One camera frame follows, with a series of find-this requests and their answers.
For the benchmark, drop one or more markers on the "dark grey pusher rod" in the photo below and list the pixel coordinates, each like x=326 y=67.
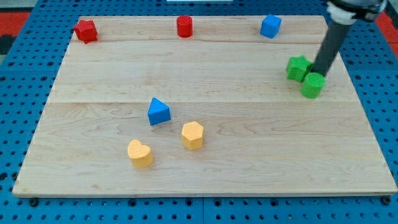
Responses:
x=329 y=48

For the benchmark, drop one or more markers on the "white and black wrist mount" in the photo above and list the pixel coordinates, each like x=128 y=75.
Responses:
x=347 y=12

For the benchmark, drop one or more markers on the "green star block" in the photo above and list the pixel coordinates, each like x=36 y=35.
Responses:
x=297 y=68

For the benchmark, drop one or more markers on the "blue cube block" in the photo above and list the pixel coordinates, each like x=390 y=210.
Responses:
x=270 y=26

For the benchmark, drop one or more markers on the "red star block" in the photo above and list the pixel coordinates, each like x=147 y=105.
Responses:
x=86 y=31

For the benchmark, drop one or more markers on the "green cylinder block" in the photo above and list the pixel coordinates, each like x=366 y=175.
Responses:
x=312 y=85

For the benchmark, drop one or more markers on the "wooden board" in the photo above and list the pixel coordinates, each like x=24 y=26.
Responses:
x=141 y=112

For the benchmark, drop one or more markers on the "red cylinder block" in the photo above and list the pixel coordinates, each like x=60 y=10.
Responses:
x=184 y=26

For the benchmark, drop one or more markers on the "yellow hexagon block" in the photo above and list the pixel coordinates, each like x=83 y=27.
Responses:
x=192 y=135

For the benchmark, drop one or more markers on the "blue triangle block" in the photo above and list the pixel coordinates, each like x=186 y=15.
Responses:
x=158 y=112

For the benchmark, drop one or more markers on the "yellow heart block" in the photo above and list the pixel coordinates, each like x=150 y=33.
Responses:
x=139 y=154

